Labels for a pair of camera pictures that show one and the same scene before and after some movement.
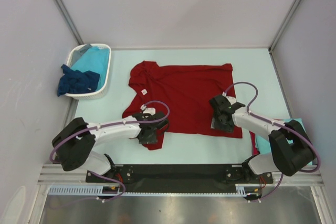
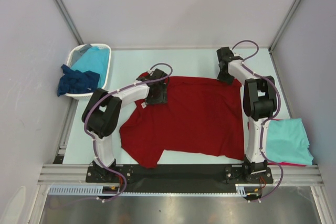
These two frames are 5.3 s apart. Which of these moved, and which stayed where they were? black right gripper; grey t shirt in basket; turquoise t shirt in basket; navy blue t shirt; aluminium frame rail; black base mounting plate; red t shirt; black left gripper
Moved: red t shirt; black right gripper; black left gripper
Stayed: navy blue t shirt; turquoise t shirt in basket; grey t shirt in basket; aluminium frame rail; black base mounting plate
